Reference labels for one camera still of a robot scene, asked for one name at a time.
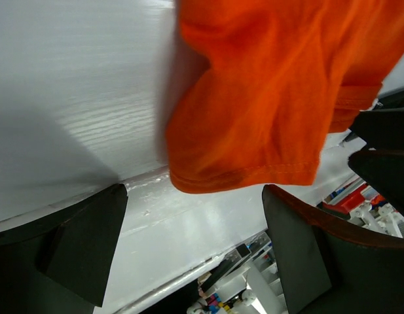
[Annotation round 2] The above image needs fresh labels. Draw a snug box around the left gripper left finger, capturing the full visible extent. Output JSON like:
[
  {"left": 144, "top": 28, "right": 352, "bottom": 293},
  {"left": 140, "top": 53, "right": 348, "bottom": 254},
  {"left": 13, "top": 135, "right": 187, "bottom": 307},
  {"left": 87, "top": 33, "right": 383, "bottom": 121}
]
[{"left": 0, "top": 184, "right": 128, "bottom": 313}]

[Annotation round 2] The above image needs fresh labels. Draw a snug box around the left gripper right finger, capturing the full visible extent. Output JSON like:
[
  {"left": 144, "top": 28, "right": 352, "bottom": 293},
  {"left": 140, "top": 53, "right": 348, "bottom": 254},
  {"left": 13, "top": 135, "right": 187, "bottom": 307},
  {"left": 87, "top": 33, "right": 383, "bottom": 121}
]
[{"left": 262, "top": 184, "right": 404, "bottom": 313}]

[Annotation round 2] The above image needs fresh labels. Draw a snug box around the orange t shirt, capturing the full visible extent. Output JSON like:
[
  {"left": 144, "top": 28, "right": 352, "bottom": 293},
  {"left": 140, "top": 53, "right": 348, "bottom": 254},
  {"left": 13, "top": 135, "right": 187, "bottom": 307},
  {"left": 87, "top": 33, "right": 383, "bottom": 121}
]
[{"left": 166, "top": 1, "right": 404, "bottom": 194}]

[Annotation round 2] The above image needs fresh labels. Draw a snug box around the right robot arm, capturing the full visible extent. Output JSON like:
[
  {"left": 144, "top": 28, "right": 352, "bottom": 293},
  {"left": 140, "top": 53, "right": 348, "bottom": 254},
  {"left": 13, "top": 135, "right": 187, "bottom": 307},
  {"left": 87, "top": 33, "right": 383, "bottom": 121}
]
[{"left": 348, "top": 98, "right": 404, "bottom": 216}]

